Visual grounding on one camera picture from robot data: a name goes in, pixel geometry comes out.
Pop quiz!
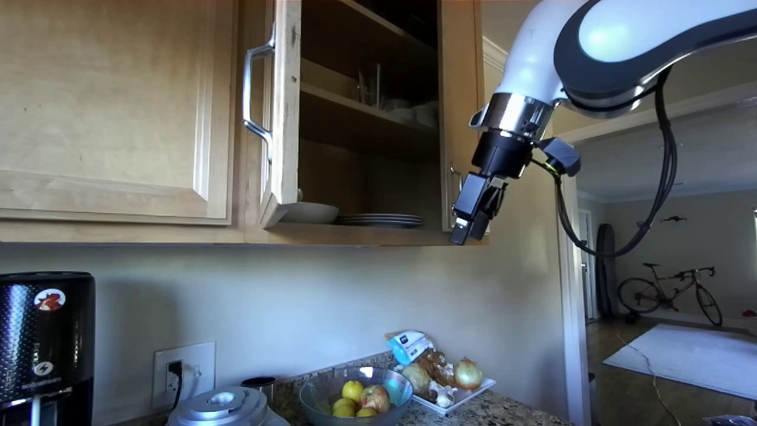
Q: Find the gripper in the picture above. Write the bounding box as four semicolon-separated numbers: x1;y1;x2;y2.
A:
449;130;535;246

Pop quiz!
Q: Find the wide wooden cabinet door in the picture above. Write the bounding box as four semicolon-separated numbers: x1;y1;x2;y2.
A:
0;0;238;226

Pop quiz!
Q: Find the stack of grey plates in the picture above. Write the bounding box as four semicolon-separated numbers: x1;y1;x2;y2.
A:
335;213;425;229

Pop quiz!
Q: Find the tall dark bag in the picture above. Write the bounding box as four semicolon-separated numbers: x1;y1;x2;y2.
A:
596;223;619;321

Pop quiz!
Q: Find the row of clear glasses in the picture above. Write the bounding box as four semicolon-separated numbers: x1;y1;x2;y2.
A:
354;62;386;108

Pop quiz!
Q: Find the blue and white packet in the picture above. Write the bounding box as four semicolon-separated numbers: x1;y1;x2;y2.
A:
385;330;436;366

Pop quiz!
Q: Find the white bowl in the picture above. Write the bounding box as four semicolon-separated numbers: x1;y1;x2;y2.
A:
280;201;340;225

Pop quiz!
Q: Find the brown ginger root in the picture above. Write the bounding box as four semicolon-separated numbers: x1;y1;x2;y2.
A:
416;350;455;386

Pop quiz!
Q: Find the yellow onion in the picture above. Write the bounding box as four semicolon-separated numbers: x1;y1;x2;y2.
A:
402;362;431;395
454;357;484;392

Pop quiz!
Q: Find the bicycle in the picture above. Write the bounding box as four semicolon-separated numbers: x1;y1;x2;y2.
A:
616;263;724;328

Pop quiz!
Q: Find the white square plate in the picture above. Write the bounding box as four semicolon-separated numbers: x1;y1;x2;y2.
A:
393;376;497;415

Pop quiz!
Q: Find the red yellow apple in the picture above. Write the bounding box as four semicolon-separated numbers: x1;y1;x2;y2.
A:
358;385;392;414

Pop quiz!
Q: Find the white rug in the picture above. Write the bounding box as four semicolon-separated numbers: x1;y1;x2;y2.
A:
603;323;757;402

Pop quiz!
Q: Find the glass fruit bowl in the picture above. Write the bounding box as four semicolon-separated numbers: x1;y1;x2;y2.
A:
299;366;414;426

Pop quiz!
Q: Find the black cup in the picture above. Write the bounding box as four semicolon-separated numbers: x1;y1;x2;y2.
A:
241;376;278;407

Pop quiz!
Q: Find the silver round appliance lid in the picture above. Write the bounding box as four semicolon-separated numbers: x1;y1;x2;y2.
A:
166;386;291;426

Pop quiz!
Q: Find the black coffee machine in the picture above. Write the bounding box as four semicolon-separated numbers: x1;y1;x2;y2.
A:
0;272;96;426

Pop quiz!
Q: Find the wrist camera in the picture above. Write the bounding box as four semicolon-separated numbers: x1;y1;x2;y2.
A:
539;137;582;178

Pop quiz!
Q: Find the wooden cabinet door, small handle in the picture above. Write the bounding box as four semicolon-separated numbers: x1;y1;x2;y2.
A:
438;0;487;233

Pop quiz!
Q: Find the wooden cabinet door, long handle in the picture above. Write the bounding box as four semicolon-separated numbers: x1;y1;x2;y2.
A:
260;0;303;230

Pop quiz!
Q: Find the thin cable on floor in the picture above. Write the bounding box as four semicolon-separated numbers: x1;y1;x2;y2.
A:
614;327;682;426

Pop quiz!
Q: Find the long silver door handle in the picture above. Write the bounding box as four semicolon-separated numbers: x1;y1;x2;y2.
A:
242;22;277;164

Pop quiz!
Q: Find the wooden wall cabinet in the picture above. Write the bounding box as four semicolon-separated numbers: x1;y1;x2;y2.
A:
0;0;489;247

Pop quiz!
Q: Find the white wall socket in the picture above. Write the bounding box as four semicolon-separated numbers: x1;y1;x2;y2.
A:
152;341;217;411

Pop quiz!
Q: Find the black cable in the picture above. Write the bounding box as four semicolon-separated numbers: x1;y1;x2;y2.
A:
167;360;185;412

